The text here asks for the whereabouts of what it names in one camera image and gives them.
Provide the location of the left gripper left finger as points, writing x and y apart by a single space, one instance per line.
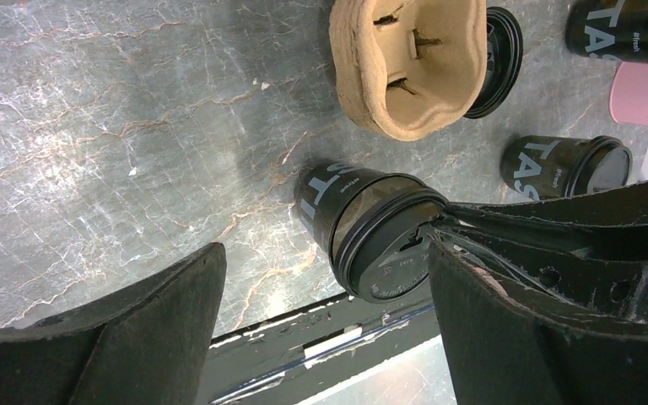
143 344

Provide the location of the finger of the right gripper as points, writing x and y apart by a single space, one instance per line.
610 288
615 219

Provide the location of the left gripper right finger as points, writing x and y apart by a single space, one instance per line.
508 344

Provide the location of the black coffee cup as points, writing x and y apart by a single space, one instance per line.
610 30
542 167
324 192

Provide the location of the brown cardboard cup carrier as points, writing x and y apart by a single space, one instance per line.
406 69

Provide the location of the pink straw holder cup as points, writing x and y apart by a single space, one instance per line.
628 101

